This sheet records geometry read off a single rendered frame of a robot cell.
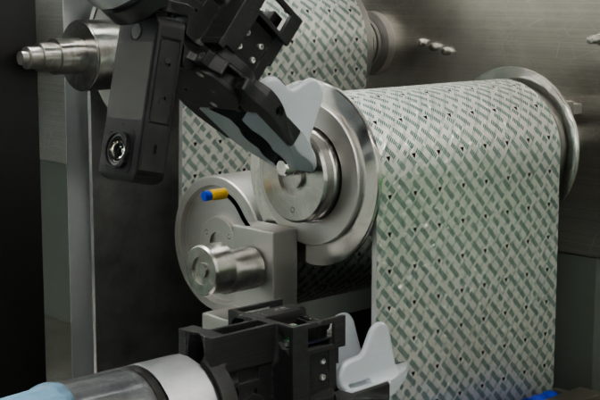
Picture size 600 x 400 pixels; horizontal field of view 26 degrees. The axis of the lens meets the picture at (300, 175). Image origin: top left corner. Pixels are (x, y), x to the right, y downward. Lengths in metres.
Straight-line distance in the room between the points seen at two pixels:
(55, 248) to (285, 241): 0.98
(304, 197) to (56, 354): 0.86
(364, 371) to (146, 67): 0.29
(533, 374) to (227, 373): 0.38
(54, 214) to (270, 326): 1.08
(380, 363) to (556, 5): 0.44
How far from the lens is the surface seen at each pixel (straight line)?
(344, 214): 1.00
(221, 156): 1.20
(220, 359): 0.89
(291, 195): 1.02
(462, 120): 1.08
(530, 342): 1.18
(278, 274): 1.03
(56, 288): 1.99
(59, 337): 1.90
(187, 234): 1.17
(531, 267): 1.16
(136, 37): 0.89
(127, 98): 0.89
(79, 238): 1.33
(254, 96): 0.90
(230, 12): 0.91
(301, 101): 0.96
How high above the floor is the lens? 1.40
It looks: 8 degrees down
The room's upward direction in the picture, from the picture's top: straight up
